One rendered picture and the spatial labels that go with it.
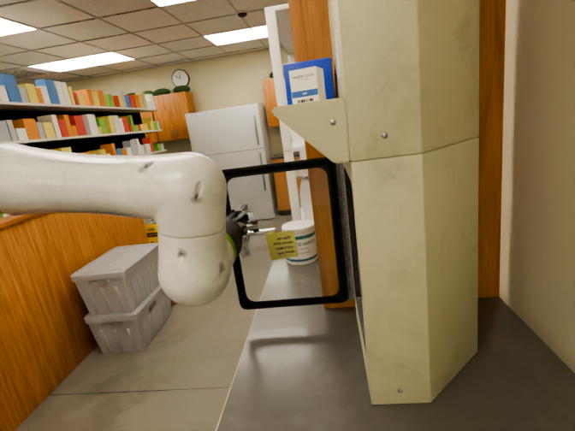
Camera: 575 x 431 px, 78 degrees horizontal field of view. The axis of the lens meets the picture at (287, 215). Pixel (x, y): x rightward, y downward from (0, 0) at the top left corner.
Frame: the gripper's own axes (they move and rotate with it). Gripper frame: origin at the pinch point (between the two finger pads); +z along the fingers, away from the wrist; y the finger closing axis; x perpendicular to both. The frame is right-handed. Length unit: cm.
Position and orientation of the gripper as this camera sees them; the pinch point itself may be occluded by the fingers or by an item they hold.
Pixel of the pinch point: (242, 213)
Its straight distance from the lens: 89.7
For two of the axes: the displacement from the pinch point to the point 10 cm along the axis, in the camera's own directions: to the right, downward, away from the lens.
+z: 0.9, -2.7, 9.6
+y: -9.9, 1.0, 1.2
